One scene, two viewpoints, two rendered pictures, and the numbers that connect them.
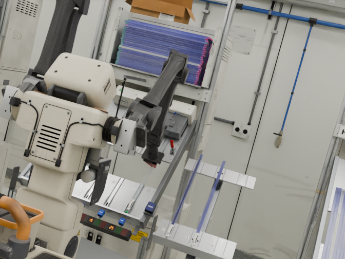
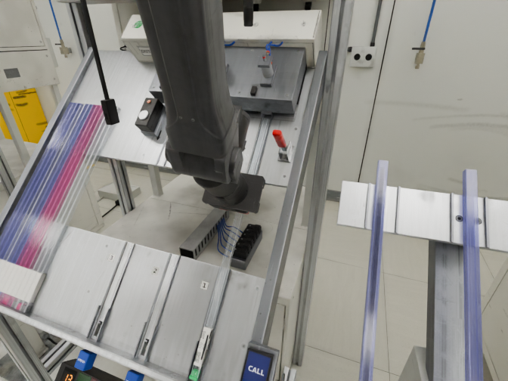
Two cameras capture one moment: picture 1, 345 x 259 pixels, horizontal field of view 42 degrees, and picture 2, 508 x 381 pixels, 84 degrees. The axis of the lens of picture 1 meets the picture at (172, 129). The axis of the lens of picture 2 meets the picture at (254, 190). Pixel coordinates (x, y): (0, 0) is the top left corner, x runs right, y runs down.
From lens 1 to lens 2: 1.80 m
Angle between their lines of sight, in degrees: 23
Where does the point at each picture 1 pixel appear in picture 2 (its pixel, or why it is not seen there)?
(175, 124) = (277, 76)
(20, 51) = (9, 14)
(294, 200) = (441, 132)
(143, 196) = (233, 308)
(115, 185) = (159, 280)
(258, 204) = (391, 145)
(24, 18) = not seen: outside the picture
